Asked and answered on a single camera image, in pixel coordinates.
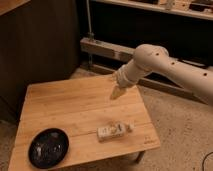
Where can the wooden shelf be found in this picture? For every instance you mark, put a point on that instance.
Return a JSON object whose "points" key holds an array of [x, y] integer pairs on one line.
{"points": [[176, 7]]}

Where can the wooden table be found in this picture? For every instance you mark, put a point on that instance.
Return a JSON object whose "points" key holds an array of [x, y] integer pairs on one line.
{"points": [[79, 107]]}

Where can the black ceramic bowl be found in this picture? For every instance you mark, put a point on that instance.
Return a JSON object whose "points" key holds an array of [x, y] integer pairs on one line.
{"points": [[48, 148]]}

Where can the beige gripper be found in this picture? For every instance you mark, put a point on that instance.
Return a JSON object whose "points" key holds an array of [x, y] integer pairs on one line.
{"points": [[124, 79]]}

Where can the long wooden beam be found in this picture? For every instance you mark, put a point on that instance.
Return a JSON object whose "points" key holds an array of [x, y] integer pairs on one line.
{"points": [[110, 50]]}

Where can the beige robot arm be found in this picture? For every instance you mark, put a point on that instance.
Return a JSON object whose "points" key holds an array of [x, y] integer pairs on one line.
{"points": [[200, 84]]}

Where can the black handle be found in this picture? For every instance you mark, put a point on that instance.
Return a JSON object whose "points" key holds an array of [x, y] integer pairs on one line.
{"points": [[195, 64]]}

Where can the white plastic bottle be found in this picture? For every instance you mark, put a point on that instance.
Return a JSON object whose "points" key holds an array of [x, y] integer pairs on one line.
{"points": [[115, 130]]}

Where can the metal pole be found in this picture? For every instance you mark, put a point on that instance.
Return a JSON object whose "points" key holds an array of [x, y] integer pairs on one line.
{"points": [[90, 32]]}

